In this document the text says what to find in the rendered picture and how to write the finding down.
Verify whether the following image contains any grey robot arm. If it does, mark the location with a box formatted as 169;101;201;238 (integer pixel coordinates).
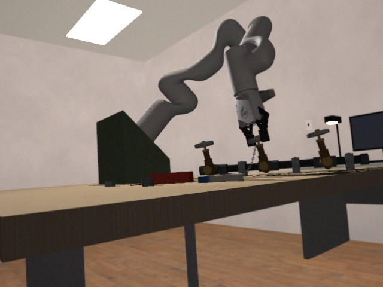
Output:
136;16;275;141

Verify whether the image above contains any grey t-shaped pipe manifold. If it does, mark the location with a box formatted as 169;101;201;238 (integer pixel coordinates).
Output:
194;129;369;176

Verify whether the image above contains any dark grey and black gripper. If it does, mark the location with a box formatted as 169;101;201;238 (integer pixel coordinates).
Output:
236;90;270;147

